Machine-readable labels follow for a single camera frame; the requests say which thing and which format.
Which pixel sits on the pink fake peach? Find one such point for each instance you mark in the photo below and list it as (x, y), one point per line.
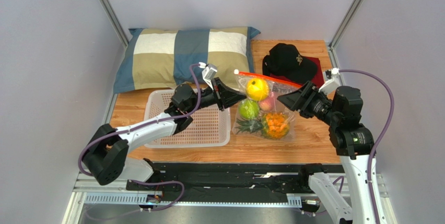
(269, 103)

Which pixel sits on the black baseball cap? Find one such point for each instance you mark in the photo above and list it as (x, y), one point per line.
(283, 58)

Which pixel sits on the checkered blue beige pillow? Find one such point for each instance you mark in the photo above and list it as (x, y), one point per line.
(156, 58)

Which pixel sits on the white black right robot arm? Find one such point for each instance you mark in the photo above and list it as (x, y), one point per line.
(353, 143)

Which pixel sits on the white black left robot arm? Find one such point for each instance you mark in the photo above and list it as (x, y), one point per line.
(105, 157)

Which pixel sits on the clear zip top bag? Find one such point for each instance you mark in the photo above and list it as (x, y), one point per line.
(279, 87)

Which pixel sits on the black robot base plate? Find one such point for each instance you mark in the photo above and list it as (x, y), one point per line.
(238, 174)

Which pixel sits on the yellow fake orange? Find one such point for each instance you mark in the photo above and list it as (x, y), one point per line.
(257, 89)

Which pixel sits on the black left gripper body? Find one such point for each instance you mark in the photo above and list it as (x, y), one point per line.
(208, 97)

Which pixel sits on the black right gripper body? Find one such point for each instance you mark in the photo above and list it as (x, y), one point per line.
(307, 96)

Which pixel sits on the aluminium frame rail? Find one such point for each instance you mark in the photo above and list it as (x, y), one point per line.
(122, 192)

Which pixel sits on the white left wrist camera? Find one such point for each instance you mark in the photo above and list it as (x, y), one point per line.
(208, 73)

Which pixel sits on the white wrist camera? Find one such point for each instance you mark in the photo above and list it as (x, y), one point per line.
(331, 81)
(208, 73)

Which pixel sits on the folded dark red cloth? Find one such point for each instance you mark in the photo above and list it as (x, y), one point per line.
(310, 70)

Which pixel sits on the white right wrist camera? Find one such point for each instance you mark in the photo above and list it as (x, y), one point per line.
(331, 81)

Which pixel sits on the white perforated plastic basket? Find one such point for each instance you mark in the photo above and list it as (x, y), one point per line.
(210, 127)

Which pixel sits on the green fake apple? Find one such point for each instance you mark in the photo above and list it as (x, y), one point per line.
(248, 109)

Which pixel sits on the orange fake pineapple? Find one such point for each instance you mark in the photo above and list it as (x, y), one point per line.
(271, 125)

